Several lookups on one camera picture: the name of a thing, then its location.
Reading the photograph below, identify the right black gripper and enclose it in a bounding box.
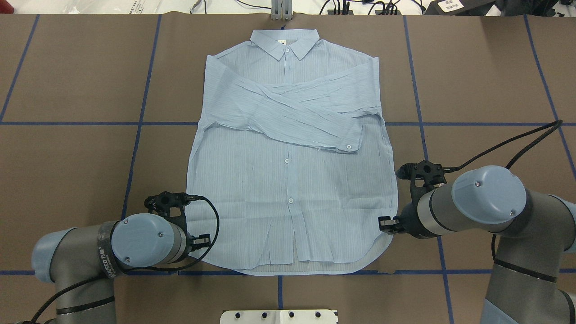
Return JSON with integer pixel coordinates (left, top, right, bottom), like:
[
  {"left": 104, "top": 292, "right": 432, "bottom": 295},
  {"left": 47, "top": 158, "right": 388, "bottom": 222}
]
[{"left": 378, "top": 202, "right": 432, "bottom": 240}]

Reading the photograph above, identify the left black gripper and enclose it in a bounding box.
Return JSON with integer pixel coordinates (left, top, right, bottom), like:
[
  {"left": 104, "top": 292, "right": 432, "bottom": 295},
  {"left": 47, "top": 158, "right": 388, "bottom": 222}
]
[{"left": 181, "top": 229, "right": 211, "bottom": 260}]

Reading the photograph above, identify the light blue button shirt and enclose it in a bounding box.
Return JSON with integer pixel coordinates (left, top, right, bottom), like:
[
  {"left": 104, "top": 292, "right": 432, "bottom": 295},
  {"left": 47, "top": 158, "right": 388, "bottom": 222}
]
[{"left": 186, "top": 29, "right": 398, "bottom": 275}]

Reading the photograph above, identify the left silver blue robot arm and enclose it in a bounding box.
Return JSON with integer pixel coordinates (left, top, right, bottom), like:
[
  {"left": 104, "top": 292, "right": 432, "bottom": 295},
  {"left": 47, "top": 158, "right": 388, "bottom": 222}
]
[{"left": 30, "top": 213, "right": 219, "bottom": 324}]

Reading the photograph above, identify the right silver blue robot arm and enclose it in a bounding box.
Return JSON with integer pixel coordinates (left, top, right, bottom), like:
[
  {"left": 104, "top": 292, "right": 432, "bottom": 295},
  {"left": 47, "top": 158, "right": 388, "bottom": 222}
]
[{"left": 378, "top": 161, "right": 575, "bottom": 324}]

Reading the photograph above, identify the brown paper table cover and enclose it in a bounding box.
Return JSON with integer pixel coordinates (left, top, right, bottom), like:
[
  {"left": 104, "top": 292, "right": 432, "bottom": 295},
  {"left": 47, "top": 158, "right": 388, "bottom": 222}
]
[{"left": 1, "top": 13, "right": 575, "bottom": 324}]

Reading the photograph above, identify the black power box with label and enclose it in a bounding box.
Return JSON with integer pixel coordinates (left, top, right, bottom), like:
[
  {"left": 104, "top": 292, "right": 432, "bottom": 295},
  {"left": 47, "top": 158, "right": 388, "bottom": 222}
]
[{"left": 424, "top": 0, "right": 496, "bottom": 16}]

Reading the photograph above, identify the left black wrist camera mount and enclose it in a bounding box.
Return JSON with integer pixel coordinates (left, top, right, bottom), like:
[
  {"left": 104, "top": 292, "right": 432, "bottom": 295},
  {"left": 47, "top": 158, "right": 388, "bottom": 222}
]
[{"left": 144, "top": 191, "right": 198, "bottom": 228}]

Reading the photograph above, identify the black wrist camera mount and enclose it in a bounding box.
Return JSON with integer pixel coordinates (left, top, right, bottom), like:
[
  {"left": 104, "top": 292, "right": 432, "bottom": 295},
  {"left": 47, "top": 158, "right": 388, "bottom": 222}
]
[
  {"left": 396, "top": 160, "right": 452, "bottom": 201},
  {"left": 144, "top": 191, "right": 198, "bottom": 228}
]

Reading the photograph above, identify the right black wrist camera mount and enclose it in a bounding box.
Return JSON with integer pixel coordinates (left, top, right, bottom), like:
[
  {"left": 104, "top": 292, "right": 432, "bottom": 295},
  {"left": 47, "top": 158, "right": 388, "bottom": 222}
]
[{"left": 396, "top": 160, "right": 452, "bottom": 201}]

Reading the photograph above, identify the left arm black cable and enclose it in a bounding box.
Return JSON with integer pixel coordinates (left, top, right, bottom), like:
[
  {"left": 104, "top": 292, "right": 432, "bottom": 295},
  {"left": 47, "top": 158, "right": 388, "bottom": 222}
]
[{"left": 27, "top": 196, "right": 220, "bottom": 324}]

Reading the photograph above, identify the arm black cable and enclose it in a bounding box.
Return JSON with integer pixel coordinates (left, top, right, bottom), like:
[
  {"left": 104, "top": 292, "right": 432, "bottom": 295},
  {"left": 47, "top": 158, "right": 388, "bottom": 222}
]
[
  {"left": 27, "top": 196, "right": 220, "bottom": 324},
  {"left": 443, "top": 119, "right": 564, "bottom": 261}
]

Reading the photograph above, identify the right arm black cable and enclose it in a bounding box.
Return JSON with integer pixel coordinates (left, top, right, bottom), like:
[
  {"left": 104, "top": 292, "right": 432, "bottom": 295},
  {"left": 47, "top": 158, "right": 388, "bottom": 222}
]
[{"left": 443, "top": 119, "right": 564, "bottom": 261}]

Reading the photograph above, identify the aluminium frame post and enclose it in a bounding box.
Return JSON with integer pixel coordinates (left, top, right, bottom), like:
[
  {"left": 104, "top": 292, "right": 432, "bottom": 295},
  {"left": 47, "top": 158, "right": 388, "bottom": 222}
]
[{"left": 271, "top": 0, "right": 293, "bottom": 21}]

